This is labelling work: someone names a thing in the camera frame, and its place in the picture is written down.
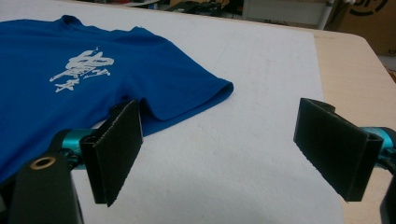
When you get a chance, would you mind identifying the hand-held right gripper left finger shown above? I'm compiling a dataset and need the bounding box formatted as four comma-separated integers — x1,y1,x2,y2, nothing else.
78,99,144,208

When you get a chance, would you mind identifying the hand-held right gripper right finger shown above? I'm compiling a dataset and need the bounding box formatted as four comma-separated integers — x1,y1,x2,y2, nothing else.
293,97,385,203

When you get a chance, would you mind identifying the blue T-shirt with white print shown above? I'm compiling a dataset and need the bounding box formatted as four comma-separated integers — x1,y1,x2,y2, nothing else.
0,14,234,185

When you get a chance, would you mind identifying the brown cardboard box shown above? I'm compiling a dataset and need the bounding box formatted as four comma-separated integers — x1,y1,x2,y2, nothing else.
330,0,396,57

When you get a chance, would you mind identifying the white pipe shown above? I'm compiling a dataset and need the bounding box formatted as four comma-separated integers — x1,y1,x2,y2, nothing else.
317,0,336,31

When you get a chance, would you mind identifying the white panel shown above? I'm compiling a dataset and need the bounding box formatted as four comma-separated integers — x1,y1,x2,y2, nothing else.
242,0,328,24

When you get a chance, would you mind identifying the dark clutter of equipment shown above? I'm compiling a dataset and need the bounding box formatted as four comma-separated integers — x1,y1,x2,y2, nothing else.
167,0,244,17

